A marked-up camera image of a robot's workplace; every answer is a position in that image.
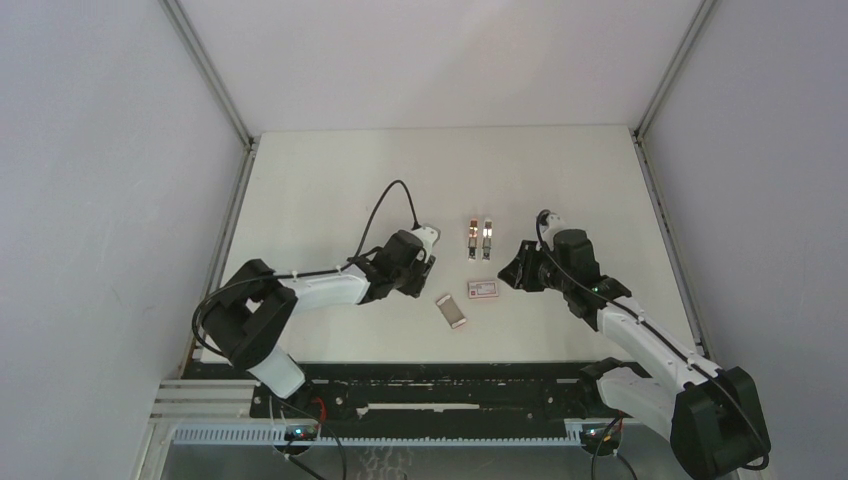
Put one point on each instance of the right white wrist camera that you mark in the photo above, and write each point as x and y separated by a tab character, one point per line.
550	222

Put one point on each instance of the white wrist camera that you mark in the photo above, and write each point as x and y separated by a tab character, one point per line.
550	222
429	236

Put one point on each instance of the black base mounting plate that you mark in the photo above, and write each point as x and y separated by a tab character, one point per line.
479	399

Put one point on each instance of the white mini stapler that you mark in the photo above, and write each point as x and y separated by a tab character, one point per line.
487	234

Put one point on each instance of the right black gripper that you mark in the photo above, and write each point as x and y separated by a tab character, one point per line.
519	273

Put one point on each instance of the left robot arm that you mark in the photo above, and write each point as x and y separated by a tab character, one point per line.
246	317

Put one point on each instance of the left aluminium frame post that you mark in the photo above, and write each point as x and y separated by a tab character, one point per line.
187	33

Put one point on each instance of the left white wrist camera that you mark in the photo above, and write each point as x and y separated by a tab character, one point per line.
429	236

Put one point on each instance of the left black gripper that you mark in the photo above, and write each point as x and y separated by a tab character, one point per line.
422	269

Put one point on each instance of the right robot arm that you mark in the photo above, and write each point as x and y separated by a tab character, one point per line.
711	416

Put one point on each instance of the right aluminium frame post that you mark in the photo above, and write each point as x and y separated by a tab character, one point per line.
640	136

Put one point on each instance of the white slotted cable duct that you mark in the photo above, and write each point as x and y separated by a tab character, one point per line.
267	435

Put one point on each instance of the cardboard staple box tray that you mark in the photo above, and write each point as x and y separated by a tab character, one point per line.
451	311

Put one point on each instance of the aluminium frame post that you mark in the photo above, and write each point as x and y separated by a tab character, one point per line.
640	136
187	33

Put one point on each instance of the red staple box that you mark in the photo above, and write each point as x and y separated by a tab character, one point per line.
482	289

